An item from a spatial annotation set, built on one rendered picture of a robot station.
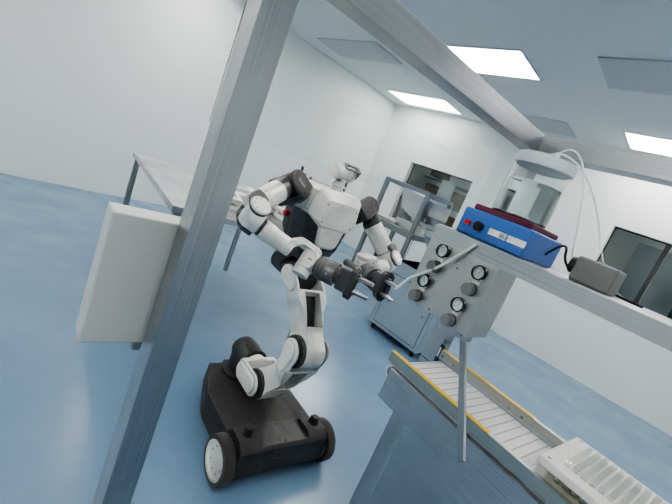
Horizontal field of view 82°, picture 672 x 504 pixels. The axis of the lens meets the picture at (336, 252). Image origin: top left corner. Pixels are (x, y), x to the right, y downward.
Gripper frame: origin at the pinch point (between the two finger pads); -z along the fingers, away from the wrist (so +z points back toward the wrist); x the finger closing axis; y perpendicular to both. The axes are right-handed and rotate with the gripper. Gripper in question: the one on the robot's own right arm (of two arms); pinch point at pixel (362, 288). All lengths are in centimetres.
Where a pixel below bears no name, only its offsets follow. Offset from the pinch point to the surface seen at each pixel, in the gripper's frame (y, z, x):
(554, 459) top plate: 38, -61, 5
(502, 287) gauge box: 26, -37, -23
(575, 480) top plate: 42, -64, 5
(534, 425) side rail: 13, -63, 10
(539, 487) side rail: 43, -60, 10
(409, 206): -348, 52, -25
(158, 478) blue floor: 18, 41, 101
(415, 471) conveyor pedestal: 25, -39, 34
